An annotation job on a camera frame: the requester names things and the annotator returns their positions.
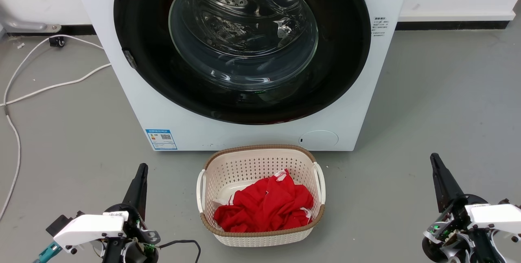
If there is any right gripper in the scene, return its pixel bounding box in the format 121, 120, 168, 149
422, 153, 495, 263

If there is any white front-load washing machine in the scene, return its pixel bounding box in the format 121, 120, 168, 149
67, 0, 414, 152

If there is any blue energy label sticker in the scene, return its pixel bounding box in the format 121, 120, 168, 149
145, 129, 178, 151

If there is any grey floor pipe bracket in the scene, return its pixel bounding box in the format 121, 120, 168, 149
0, 9, 62, 34

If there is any teal cable connector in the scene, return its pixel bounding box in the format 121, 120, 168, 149
33, 242, 63, 263

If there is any stainless steel washer drum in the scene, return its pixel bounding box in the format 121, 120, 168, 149
169, 0, 319, 91

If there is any cream perforated laundry basket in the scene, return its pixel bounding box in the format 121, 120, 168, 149
196, 145, 326, 248

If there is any white power cable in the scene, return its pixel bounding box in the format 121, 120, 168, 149
0, 64, 112, 219
2, 35, 104, 109

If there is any round black-rimmed glass washer door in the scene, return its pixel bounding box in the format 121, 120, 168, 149
113, 0, 372, 125

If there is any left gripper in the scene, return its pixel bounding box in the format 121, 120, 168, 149
103, 164, 162, 263

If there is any red garment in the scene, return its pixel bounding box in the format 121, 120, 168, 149
213, 169, 315, 233

